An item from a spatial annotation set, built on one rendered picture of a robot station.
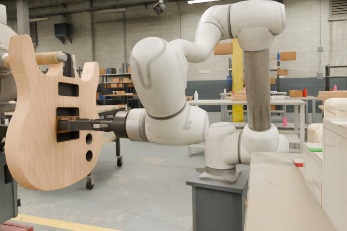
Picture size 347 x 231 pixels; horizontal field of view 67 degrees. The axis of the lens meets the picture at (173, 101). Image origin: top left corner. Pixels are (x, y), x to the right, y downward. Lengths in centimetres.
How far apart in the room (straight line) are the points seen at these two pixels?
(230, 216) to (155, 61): 98
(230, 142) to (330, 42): 1086
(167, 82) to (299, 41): 1135
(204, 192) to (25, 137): 88
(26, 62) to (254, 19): 74
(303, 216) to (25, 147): 62
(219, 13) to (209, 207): 88
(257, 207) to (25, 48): 64
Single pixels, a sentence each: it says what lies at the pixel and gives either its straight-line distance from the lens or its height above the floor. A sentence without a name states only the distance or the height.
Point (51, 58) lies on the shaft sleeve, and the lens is 79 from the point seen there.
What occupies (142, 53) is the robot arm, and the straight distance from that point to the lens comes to 53.
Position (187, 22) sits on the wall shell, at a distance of 1229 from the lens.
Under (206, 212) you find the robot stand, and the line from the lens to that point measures 139.
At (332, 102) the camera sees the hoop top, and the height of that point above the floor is 112.
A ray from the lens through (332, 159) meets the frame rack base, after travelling 51.
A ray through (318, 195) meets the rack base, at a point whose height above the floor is 95.
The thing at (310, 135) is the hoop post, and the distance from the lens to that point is 84.
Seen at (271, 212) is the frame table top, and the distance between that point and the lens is 56.
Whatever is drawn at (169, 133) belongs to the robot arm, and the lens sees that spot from 64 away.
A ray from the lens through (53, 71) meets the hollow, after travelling 84.
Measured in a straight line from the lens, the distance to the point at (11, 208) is 128.
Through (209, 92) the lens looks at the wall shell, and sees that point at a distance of 1176.
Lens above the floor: 117
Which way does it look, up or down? 3 degrees down
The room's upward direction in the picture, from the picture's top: 1 degrees counter-clockwise
